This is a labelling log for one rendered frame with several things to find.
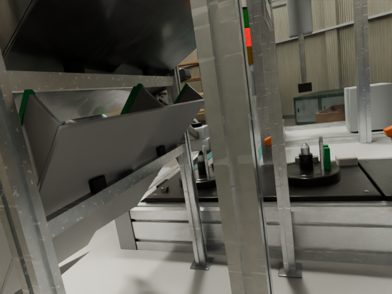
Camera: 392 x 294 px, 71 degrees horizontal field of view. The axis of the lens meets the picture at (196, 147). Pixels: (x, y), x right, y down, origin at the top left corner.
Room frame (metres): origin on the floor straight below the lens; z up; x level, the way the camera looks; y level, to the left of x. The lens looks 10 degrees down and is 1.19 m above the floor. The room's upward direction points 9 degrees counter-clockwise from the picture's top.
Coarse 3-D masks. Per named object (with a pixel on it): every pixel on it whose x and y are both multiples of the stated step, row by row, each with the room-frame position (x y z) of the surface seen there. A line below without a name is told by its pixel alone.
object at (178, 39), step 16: (176, 16) 0.33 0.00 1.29; (160, 32) 0.35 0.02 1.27; (176, 32) 0.37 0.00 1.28; (192, 32) 0.39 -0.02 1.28; (144, 48) 0.36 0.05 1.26; (160, 48) 0.38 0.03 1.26; (176, 48) 0.41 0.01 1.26; (192, 48) 0.44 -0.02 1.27; (128, 64) 0.37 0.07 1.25; (144, 64) 0.40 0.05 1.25; (160, 64) 0.43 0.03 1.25; (176, 64) 0.47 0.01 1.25; (96, 96) 0.41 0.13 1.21; (112, 96) 0.44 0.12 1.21; (128, 96) 0.48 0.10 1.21; (80, 112) 0.43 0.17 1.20; (96, 112) 0.46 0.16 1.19; (112, 112) 0.51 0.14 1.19
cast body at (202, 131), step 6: (192, 126) 0.69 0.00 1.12; (198, 126) 0.69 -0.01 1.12; (204, 126) 0.69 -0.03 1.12; (198, 132) 0.68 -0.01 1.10; (204, 132) 0.68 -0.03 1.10; (192, 138) 0.69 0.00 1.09; (198, 138) 0.68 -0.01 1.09; (204, 138) 0.68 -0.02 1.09; (192, 144) 0.69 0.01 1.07; (198, 144) 0.68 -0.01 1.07; (204, 144) 0.68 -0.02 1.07; (210, 144) 0.68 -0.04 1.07; (192, 150) 0.69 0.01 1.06; (198, 150) 0.68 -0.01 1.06
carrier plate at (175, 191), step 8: (176, 176) 0.78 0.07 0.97; (168, 184) 0.71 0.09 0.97; (176, 184) 0.70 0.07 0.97; (152, 192) 0.67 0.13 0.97; (160, 192) 0.66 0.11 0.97; (168, 192) 0.65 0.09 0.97; (176, 192) 0.64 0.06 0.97; (200, 192) 0.61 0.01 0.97; (208, 192) 0.61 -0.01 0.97; (216, 192) 0.60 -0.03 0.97; (152, 200) 0.63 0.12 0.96; (160, 200) 0.62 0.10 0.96; (168, 200) 0.61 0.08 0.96; (176, 200) 0.60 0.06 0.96; (184, 200) 0.60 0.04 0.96; (200, 200) 0.58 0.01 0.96; (208, 200) 0.58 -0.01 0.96; (216, 200) 0.57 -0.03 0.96
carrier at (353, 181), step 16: (304, 144) 0.61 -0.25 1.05; (320, 144) 0.55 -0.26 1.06; (304, 160) 0.60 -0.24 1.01; (320, 160) 0.55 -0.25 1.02; (336, 160) 0.68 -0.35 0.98; (352, 160) 0.64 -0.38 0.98; (272, 176) 0.65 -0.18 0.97; (288, 176) 0.58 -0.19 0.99; (304, 176) 0.56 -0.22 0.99; (320, 176) 0.55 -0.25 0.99; (336, 176) 0.56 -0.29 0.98; (352, 176) 0.57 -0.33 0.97; (272, 192) 0.55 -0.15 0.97; (304, 192) 0.52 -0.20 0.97; (320, 192) 0.51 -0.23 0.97; (336, 192) 0.50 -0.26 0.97; (352, 192) 0.49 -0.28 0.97; (368, 192) 0.48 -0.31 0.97
